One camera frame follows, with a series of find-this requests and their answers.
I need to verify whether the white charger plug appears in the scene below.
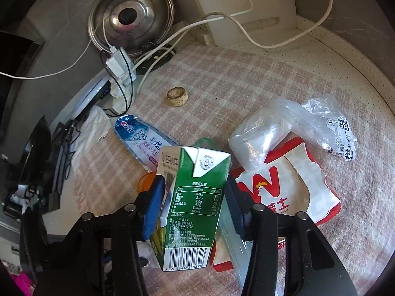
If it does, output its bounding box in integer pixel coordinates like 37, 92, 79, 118
105, 47, 130, 79

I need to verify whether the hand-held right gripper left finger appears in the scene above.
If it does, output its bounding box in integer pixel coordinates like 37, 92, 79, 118
37, 175, 167, 296

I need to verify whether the crumpled white plastic bag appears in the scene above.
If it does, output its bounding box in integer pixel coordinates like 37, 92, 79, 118
72, 105, 113, 173

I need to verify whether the thin white charging cable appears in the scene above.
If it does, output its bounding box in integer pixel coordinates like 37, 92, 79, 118
0, 14, 115, 79

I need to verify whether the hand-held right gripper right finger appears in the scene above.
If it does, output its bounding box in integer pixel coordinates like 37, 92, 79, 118
226, 175, 358, 296

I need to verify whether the clear plastic wrapper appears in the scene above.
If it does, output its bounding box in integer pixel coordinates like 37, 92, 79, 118
217, 203, 258, 286

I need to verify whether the white power strip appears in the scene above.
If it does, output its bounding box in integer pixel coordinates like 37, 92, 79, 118
109, 77, 133, 114

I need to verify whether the green milk carton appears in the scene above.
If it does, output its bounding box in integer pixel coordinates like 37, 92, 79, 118
150, 146, 232, 272

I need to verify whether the small round cork ring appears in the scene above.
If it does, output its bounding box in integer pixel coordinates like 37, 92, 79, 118
167, 87, 189, 108

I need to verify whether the blue toothpaste tube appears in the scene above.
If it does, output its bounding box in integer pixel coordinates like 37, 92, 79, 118
114, 115, 181, 173

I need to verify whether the black folding stand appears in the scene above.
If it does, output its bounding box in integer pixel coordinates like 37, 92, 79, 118
49, 120, 81, 212

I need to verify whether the clear bag of white powder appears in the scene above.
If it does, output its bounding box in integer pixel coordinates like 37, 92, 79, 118
228, 99, 306, 173

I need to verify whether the black cable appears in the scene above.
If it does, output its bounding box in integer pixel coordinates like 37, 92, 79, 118
100, 52, 137, 118

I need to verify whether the orange plastic cap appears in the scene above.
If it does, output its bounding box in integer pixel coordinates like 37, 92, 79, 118
137, 173, 158, 196

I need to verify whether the checked pink table mat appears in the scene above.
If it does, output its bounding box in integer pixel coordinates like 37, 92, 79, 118
69, 45, 395, 296

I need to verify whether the red and white paper bag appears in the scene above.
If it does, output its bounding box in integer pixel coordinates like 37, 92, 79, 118
210, 137, 342, 272

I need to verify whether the steel pot lid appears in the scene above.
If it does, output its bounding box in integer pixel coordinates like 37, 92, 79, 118
88, 0, 175, 57

